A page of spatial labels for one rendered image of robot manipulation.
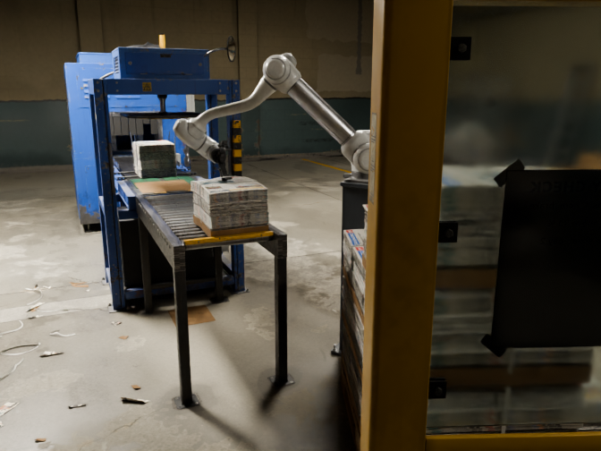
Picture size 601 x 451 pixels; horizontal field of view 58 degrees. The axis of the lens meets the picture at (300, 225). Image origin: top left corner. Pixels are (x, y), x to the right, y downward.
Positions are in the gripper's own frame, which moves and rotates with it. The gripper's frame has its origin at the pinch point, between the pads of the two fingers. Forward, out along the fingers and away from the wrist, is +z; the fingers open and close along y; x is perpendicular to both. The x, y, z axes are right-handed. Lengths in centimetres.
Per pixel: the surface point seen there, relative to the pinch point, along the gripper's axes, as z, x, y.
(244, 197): 18.4, -2.4, 12.0
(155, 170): -185, 9, 45
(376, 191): 188, 32, -39
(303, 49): -872, -415, -35
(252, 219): 19.4, -6.0, 23.1
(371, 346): 191, 32, -15
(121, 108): -347, 17, 17
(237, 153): -110, -38, 19
